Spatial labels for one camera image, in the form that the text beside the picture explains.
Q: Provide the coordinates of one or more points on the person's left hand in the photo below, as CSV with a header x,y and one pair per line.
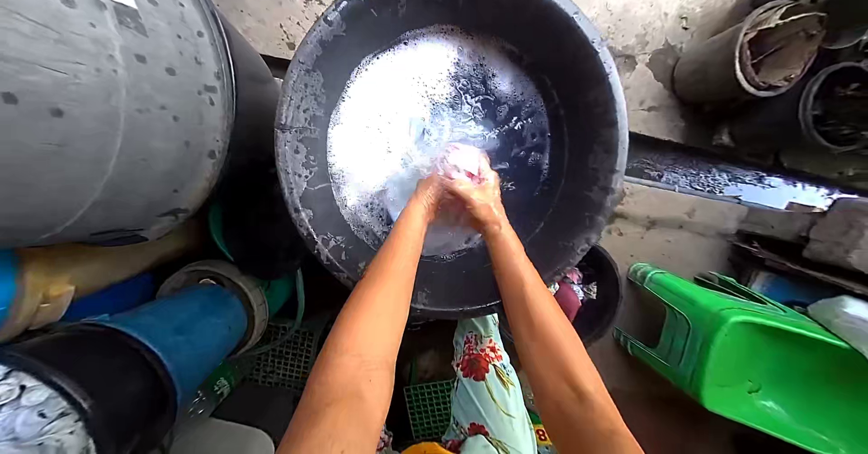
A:
x,y
429,195

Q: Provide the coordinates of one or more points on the person's right hand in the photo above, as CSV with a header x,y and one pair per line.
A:
x,y
485,200

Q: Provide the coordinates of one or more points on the person's right fingers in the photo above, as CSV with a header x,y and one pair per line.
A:
x,y
489,172

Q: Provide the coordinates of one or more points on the pink and white wet cloth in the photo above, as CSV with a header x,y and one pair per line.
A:
x,y
461,159

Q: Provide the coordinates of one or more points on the person's left forearm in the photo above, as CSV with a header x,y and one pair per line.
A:
x,y
371,332

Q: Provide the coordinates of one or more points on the person's right forearm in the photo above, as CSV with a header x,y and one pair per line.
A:
x,y
549,332

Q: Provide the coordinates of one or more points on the large black round tub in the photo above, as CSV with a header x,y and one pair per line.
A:
x,y
586,121

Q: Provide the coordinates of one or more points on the pile of wet clothes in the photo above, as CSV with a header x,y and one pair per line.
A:
x,y
568,298

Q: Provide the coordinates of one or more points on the small black basin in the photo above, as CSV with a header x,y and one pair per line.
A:
x,y
608,305

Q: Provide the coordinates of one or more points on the person's legs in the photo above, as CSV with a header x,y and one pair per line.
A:
x,y
483,386

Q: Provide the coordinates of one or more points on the grey round pot with paper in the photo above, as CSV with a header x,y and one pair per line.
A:
x,y
709,67

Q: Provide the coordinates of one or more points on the dark green plastic crate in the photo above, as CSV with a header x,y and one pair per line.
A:
x,y
283,356

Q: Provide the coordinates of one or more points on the bright green plastic stool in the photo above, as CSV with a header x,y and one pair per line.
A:
x,y
739,345

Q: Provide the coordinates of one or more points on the dark round plant pot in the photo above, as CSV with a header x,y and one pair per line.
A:
x,y
807,111

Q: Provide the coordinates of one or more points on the blue plastic container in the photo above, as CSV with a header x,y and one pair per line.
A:
x,y
193,328

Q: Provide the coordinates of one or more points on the green plastic bottle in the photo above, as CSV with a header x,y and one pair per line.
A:
x,y
211,389

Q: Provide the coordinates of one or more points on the grey concrete block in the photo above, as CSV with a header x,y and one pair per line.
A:
x,y
841,233

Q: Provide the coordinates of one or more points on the light grey plastic lid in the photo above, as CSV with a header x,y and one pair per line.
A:
x,y
220,438

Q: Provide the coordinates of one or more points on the yellowish brown plastic container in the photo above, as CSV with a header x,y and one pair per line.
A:
x,y
88,267

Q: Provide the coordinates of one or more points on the black bucket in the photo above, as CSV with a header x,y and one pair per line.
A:
x,y
122,379

